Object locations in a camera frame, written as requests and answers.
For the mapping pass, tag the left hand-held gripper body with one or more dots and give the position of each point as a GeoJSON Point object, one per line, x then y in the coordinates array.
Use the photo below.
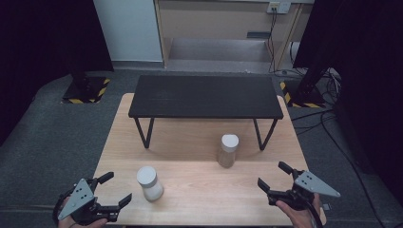
{"type": "Point", "coordinates": [79, 198]}

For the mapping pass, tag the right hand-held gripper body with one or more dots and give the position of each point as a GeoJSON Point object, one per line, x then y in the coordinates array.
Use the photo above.
{"type": "Point", "coordinates": [312, 185]}

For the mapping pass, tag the clear jar with white powder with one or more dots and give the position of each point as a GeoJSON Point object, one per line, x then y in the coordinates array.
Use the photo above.
{"type": "Point", "coordinates": [149, 184]}

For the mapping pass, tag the clear jar with brown powder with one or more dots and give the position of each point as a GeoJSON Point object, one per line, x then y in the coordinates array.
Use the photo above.
{"type": "Point", "coordinates": [228, 150]}

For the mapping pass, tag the black shelf with metal legs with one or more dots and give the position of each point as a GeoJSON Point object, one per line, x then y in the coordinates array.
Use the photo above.
{"type": "Point", "coordinates": [206, 96]}

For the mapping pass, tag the person's left hand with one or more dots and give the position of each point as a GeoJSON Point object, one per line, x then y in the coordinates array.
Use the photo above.
{"type": "Point", "coordinates": [95, 223]}

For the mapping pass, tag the person's right hand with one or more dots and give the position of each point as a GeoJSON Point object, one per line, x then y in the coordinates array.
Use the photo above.
{"type": "Point", "coordinates": [297, 218]}

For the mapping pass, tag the black stand with striped base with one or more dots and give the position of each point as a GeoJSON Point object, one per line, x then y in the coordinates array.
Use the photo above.
{"type": "Point", "coordinates": [84, 90]}
{"type": "Point", "coordinates": [305, 93]}

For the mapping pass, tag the dark curtain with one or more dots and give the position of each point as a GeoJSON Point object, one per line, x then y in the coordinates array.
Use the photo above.
{"type": "Point", "coordinates": [44, 44]}
{"type": "Point", "coordinates": [364, 63]}

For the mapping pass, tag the white panel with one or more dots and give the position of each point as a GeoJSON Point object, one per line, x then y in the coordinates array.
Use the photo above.
{"type": "Point", "coordinates": [130, 30]}

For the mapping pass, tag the wooden cabinet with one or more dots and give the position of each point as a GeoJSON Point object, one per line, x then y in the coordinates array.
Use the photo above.
{"type": "Point", "coordinates": [221, 22]}

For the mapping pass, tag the white wall socket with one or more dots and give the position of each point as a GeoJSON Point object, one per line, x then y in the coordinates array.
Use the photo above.
{"type": "Point", "coordinates": [278, 7]}

